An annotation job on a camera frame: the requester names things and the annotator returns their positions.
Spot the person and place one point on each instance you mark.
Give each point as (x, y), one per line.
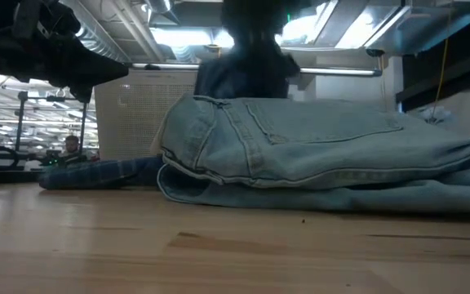
(72, 145)

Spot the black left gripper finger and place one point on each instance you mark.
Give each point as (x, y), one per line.
(92, 77)
(96, 61)

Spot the white perforated laundry basket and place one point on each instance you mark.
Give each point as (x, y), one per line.
(137, 114)

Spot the black rack frame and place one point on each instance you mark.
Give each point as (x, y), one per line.
(20, 118)

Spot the grey horizontal pipe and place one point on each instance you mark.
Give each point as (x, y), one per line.
(341, 72)

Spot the light blue denim jeans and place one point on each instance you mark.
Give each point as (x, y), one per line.
(300, 143)

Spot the blue plaid flannel shirt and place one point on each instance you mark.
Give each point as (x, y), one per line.
(96, 173)

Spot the silver ceiling air duct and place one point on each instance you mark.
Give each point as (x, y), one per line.
(96, 36)

